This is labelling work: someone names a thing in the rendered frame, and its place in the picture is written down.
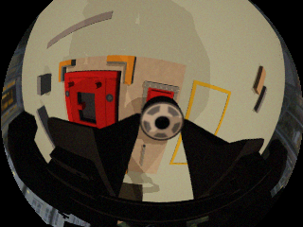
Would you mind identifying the orange rectangular outline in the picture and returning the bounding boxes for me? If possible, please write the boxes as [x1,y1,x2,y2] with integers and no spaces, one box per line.
[169,80,231,166]

